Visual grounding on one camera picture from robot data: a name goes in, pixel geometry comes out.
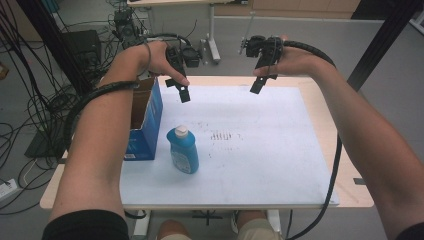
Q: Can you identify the person's right knee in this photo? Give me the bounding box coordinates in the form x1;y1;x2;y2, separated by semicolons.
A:
236;209;283;240

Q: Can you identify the person's left knee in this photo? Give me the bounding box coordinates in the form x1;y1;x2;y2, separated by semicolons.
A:
156;219;193;240

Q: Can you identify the person's shoe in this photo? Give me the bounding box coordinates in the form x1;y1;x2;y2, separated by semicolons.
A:
230;210;241;235

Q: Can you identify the white power strip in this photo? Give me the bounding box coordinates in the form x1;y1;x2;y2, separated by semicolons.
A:
0;177;19;202

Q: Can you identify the black floor mat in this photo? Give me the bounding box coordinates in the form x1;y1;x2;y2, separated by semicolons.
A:
24;129;73;160

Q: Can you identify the blue cardboard box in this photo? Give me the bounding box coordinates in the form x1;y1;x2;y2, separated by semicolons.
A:
123;76;165;162

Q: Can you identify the wooden cabinet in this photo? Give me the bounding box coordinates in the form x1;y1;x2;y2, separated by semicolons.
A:
214;0;362;20

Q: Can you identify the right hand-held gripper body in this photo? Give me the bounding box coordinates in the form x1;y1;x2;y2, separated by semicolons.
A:
239;11;285;79

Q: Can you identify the black computer case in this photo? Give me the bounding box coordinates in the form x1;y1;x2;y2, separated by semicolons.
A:
61;29;103;68

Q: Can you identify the white board mat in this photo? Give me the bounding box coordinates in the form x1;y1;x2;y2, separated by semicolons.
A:
119;84;341;207

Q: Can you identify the white table leg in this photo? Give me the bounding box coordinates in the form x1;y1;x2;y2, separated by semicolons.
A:
266;209;283;235
132;209;152;240

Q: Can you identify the black equipment on stand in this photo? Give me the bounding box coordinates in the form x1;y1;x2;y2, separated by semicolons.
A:
112;7;148;50

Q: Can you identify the blue bottle with white cap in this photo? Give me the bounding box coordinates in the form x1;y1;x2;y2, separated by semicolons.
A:
166;124;201;175

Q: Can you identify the slanted black metal post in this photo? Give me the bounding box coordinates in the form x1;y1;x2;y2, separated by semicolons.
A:
15;0;95;97

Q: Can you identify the person's knee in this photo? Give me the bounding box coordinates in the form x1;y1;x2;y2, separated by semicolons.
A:
156;219;193;240
236;209;283;240

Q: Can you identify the black table frame bracket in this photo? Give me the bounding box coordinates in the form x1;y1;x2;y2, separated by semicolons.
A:
192;209;224;227

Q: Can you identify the thick black metal post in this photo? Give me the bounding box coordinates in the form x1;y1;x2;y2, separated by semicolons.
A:
346;0;424;93

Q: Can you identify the person's right black sleeve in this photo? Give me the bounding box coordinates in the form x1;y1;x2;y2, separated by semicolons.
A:
394;221;424;240

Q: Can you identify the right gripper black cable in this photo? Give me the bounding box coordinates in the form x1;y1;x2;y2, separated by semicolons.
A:
282;39;344;240

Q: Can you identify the person's black sleeve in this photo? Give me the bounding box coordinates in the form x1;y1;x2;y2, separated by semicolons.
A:
41;209;130;240
394;221;424;240

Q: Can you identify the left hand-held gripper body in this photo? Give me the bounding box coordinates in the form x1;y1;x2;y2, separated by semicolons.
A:
165;45;202;81

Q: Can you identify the bundle of black floor cables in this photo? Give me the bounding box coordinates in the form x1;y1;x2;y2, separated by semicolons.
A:
0;4;116;216

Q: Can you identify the desk with white legs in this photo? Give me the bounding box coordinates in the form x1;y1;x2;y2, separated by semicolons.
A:
126;0;250;65

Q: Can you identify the person's right hand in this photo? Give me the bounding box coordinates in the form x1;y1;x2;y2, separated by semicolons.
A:
252;34;323;79

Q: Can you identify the person's left black sleeve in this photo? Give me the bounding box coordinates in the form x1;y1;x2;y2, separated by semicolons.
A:
41;209;130;240

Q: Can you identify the person's left hand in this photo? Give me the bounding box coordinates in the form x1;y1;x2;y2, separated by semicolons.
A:
132;40;191;87

